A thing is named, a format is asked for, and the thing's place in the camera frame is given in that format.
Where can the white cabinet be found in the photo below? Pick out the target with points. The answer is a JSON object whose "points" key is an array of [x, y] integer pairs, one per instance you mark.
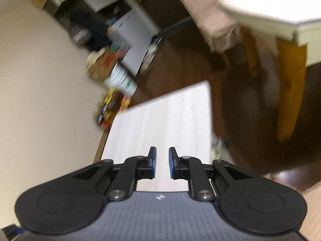
{"points": [[130, 30]]}

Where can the row of oil bottles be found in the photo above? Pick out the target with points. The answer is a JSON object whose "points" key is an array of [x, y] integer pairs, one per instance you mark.
{"points": [[111, 108]]}

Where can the row of small shoes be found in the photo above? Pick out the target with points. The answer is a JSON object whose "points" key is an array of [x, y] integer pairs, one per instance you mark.
{"points": [[151, 52]]}

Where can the grey hanging bag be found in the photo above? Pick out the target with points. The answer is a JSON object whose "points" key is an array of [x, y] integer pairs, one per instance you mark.
{"points": [[80, 36]]}

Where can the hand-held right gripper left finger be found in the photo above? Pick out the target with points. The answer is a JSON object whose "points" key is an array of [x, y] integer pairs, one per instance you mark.
{"points": [[153, 162]]}

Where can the round white table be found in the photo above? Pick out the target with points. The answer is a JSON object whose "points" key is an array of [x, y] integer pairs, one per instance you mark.
{"points": [[270, 5]]}

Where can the white plastic buckets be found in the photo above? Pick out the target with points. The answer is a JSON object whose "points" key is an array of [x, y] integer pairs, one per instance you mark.
{"points": [[121, 80]]}

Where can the dark hanging coat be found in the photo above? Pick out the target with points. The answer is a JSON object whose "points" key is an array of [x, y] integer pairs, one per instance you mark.
{"points": [[92, 30]]}

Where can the cream straw hat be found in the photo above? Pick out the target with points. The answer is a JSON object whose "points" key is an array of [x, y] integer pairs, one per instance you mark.
{"points": [[94, 59]]}

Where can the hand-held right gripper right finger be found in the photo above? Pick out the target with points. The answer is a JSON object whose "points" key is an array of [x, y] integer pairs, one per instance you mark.
{"points": [[171, 163]]}

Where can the cardboard box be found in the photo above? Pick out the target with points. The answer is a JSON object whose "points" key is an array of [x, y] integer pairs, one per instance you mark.
{"points": [[104, 66]]}

